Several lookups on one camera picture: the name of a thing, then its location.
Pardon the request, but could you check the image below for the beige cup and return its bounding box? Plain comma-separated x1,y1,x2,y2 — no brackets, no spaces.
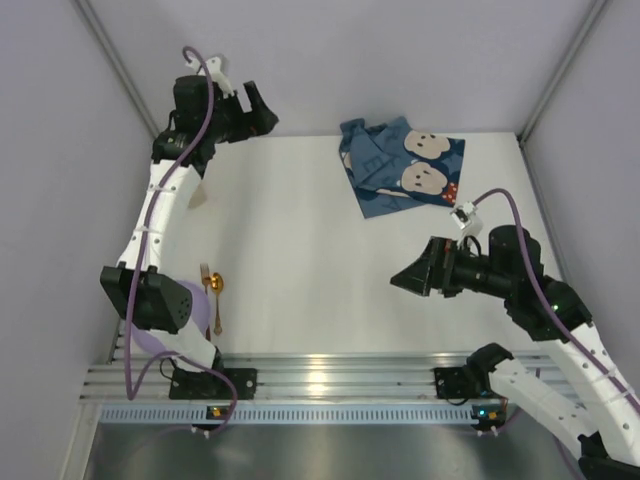
187,182,207,210

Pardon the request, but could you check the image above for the blue cartoon bear placemat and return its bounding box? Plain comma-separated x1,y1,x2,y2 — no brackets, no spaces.
339,116,466,219

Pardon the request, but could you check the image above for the copper fork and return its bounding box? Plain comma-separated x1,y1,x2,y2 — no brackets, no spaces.
200,263,210,293

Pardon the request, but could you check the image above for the gold spoon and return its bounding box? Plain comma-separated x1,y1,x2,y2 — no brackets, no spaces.
210,272,224,336

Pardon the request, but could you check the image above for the purple plastic plate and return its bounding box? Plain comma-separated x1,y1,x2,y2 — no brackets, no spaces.
131,281,216,365

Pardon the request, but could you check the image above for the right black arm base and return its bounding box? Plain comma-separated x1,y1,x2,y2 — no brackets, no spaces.
433,366,497,401

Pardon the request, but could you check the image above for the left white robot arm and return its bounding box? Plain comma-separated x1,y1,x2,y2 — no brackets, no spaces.
100,75,278,370

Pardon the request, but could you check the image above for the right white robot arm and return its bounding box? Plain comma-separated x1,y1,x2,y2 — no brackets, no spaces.
390,225,639,479

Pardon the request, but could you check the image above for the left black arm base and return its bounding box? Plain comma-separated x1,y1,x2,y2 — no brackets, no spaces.
169,368,258,400

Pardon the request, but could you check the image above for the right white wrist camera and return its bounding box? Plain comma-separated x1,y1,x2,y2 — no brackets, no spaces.
450,202,483,238

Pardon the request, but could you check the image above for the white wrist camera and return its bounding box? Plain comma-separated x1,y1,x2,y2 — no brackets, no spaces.
186,53,235,98
450,202,483,238

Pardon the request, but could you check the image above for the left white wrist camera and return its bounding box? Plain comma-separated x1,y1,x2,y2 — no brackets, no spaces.
186,53,235,98

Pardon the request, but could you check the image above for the aluminium mounting rail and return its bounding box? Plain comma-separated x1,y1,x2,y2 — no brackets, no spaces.
79,352,576,404

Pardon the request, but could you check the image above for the slotted cable duct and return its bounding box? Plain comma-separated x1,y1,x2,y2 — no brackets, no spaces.
100,403,506,425

